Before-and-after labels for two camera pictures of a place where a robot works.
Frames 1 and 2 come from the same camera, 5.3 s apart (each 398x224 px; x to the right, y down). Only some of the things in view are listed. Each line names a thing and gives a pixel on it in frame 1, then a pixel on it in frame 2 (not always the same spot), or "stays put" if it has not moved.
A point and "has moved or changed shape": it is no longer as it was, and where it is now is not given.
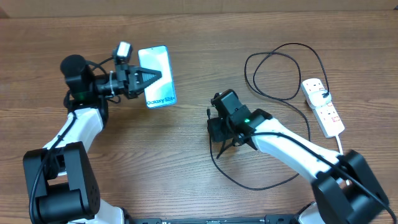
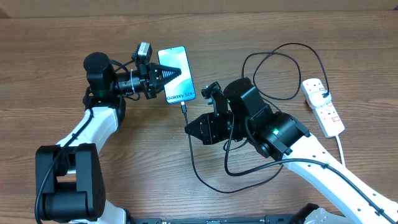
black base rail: x=252 y=219 stays put
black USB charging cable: x=226 y=176 -> x=185 y=112
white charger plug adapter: x=316 y=98 stays put
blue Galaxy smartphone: x=161 y=93 has moved or changed shape
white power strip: x=326 y=115 stays put
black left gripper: x=130 y=77 -> x=154 y=71
